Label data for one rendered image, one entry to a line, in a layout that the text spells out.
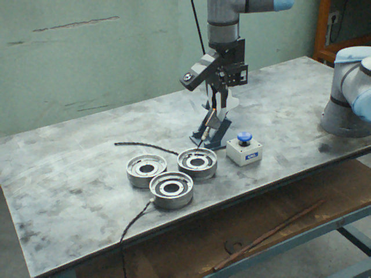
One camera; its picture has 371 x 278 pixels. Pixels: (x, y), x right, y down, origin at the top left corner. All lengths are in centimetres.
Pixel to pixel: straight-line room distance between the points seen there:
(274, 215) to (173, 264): 36
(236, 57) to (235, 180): 31
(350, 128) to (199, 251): 55
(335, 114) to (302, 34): 214
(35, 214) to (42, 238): 9
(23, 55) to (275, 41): 166
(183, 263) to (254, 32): 216
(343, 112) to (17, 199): 89
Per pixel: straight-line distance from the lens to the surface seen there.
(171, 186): 115
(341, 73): 135
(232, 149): 126
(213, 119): 121
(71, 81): 277
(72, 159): 135
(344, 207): 156
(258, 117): 148
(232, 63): 117
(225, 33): 111
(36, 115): 280
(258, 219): 147
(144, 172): 124
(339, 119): 140
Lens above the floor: 152
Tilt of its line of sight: 32 degrees down
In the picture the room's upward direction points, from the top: 3 degrees counter-clockwise
